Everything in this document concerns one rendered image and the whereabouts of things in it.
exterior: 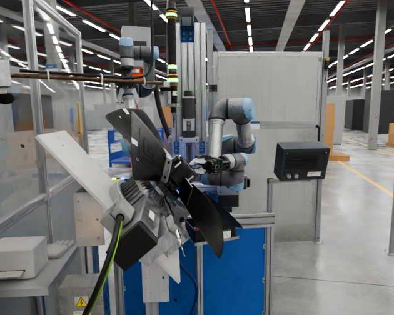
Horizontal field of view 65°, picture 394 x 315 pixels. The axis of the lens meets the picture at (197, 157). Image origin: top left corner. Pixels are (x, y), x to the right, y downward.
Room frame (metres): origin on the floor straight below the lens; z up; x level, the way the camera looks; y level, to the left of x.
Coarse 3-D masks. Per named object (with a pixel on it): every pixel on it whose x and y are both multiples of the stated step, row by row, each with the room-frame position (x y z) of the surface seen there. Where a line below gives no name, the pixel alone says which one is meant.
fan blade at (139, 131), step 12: (132, 120) 0.93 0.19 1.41; (132, 132) 0.90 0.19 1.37; (144, 132) 0.98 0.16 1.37; (132, 144) 0.88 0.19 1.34; (144, 144) 0.95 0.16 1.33; (156, 144) 1.03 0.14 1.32; (132, 156) 0.86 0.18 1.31; (144, 156) 0.94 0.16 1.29; (156, 156) 1.02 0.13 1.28; (132, 168) 0.85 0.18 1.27; (144, 168) 0.93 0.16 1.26; (156, 168) 1.02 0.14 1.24; (144, 180) 0.93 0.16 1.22; (156, 180) 1.03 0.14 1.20
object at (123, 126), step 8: (112, 112) 1.21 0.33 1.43; (120, 112) 1.24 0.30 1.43; (136, 112) 1.31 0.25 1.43; (144, 112) 1.35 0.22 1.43; (112, 120) 1.19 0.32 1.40; (120, 120) 1.21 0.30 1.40; (128, 120) 1.24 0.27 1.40; (144, 120) 1.30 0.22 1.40; (120, 128) 1.19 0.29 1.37; (128, 128) 1.21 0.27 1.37; (152, 128) 1.28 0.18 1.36; (128, 136) 1.19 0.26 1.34; (160, 136) 1.27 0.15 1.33
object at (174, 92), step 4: (168, 0) 1.26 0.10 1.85; (172, 0) 1.26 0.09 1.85; (168, 4) 1.26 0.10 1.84; (172, 4) 1.26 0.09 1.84; (168, 8) 1.29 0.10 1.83; (172, 8) 1.29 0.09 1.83; (172, 88) 1.26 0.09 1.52; (176, 88) 1.26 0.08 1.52; (172, 92) 1.26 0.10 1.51; (176, 92) 1.26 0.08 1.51; (172, 96) 1.26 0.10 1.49; (176, 96) 1.26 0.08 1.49; (172, 100) 1.26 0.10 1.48; (176, 100) 1.27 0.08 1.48; (172, 108) 1.26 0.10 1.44; (172, 112) 1.27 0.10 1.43
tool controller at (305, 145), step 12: (288, 144) 1.67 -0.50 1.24; (300, 144) 1.67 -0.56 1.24; (312, 144) 1.67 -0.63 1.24; (324, 144) 1.67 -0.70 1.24; (276, 156) 1.70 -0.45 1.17; (288, 156) 1.61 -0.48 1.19; (300, 156) 1.62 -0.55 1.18; (312, 156) 1.62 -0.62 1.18; (324, 156) 1.63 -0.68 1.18; (276, 168) 1.70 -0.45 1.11; (288, 168) 1.63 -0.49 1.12; (300, 168) 1.64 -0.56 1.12; (312, 168) 1.64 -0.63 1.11; (324, 168) 1.65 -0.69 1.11; (288, 180) 1.66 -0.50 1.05
